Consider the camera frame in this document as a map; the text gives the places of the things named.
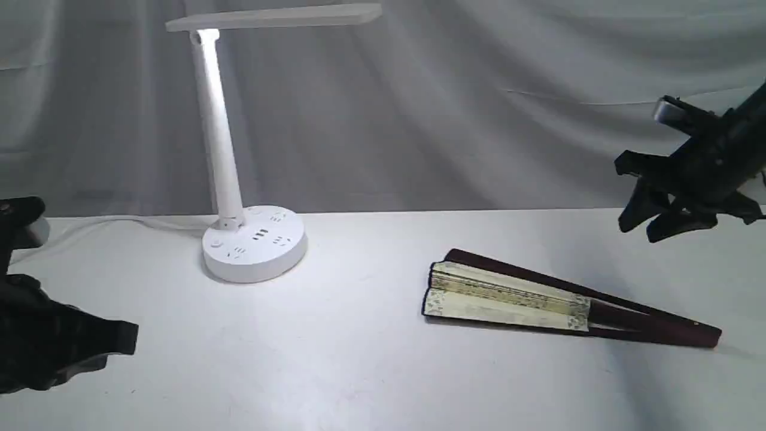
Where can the grey backdrop curtain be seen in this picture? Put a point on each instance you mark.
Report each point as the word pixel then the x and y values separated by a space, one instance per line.
pixel 436 105

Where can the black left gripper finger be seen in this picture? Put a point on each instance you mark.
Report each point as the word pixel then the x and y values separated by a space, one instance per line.
pixel 45 343

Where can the white desk lamp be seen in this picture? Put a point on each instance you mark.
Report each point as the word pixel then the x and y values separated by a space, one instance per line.
pixel 248 244

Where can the folding paper fan red ribs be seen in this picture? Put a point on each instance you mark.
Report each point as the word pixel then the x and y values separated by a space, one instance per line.
pixel 467 287

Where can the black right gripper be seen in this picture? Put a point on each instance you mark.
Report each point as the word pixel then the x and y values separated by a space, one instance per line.
pixel 684 191

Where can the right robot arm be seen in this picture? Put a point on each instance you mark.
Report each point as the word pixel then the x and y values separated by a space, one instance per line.
pixel 751 105

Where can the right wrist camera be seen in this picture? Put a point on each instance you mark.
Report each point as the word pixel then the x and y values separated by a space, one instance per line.
pixel 683 117

